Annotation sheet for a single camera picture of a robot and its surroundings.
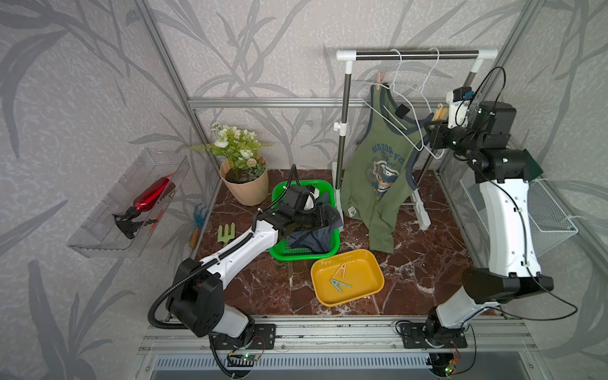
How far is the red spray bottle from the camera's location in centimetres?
61

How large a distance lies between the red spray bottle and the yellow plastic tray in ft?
1.72

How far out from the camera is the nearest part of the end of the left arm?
61 centimetres

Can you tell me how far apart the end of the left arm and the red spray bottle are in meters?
0.33

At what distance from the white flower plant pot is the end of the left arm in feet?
1.14

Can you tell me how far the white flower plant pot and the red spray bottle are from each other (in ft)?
0.85

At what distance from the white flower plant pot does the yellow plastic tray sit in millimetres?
396

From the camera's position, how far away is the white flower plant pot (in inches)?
35.7

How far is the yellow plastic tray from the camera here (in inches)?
33.0
